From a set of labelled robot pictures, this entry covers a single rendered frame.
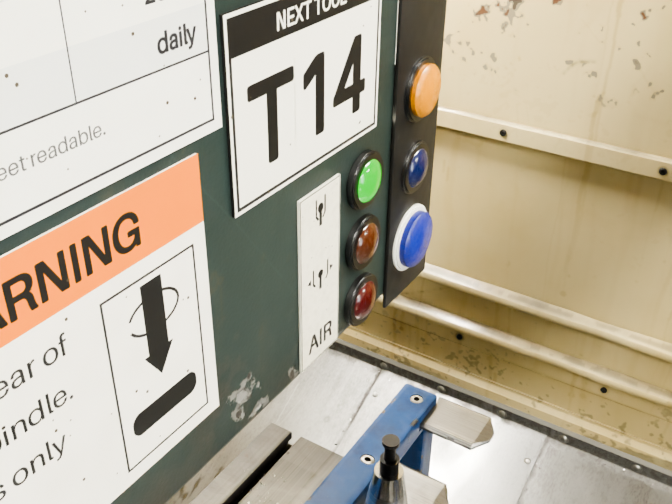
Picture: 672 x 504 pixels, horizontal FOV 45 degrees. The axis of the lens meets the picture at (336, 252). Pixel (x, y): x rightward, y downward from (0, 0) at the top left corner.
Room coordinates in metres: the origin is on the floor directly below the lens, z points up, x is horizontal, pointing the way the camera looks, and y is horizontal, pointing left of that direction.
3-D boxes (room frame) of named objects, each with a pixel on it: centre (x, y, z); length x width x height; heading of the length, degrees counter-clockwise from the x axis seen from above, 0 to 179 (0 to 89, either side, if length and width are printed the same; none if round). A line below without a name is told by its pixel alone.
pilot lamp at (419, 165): (0.36, -0.04, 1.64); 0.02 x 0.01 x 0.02; 148
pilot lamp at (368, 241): (0.32, -0.01, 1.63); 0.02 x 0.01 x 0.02; 148
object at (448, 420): (0.63, -0.14, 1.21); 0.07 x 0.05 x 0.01; 58
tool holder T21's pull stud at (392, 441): (0.49, -0.05, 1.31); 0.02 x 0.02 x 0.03
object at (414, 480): (0.54, -0.08, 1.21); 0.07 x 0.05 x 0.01; 58
